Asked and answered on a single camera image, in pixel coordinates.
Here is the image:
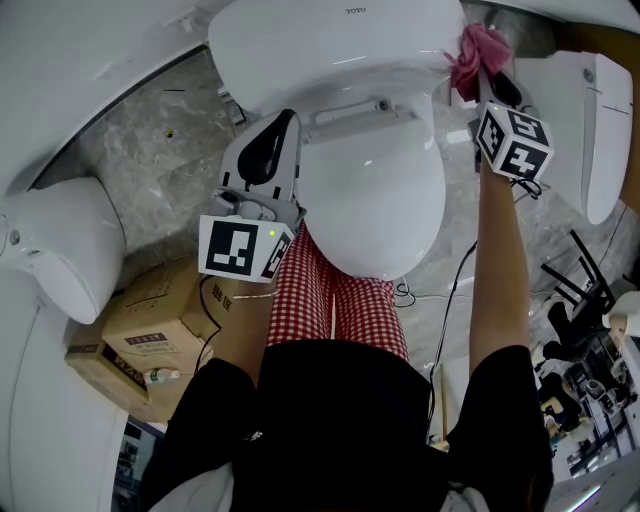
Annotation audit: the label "tall brown cardboard box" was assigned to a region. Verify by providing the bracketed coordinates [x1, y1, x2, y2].
[549, 19, 640, 221]

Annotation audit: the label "white tank toilet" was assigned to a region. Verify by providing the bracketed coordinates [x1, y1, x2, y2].
[207, 0, 469, 281]

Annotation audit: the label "labelled cardboard box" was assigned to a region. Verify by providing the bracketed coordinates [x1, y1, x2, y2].
[102, 262, 236, 426]

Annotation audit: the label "person's red checked trousers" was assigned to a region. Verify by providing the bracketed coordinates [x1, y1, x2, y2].
[264, 219, 411, 364]

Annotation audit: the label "white egg-shaped toilet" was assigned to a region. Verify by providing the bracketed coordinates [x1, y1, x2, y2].
[0, 175, 126, 325]

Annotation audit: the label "cluttered equipment shelf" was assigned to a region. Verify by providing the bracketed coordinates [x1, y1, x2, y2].
[542, 349, 640, 481]

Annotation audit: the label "cardboard box with black band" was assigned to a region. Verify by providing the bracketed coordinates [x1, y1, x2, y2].
[64, 339, 151, 416]

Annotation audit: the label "person's black top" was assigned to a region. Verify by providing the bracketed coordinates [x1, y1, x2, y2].
[142, 339, 555, 512]

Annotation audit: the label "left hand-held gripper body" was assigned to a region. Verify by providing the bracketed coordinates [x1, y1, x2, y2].
[198, 187, 307, 285]

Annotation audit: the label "clear plastic water bottle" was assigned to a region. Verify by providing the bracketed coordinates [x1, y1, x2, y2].
[143, 368, 181, 386]

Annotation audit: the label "pink cloth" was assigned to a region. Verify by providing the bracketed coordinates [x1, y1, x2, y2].
[442, 22, 512, 104]

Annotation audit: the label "white tankless smart toilet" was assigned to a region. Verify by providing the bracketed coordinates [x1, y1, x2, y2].
[514, 49, 635, 226]

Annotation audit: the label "person's right forearm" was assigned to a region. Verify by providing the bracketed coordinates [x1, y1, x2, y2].
[467, 164, 531, 381]

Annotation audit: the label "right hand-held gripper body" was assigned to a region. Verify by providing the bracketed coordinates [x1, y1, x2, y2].
[475, 102, 556, 179]

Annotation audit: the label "black framed glass cabinet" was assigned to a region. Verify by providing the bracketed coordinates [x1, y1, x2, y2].
[112, 417, 169, 512]

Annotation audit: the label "person's left forearm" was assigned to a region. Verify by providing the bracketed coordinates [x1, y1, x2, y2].
[227, 282, 276, 386]

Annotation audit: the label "grey chair with black legs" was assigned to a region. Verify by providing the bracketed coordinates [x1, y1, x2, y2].
[539, 229, 621, 321]

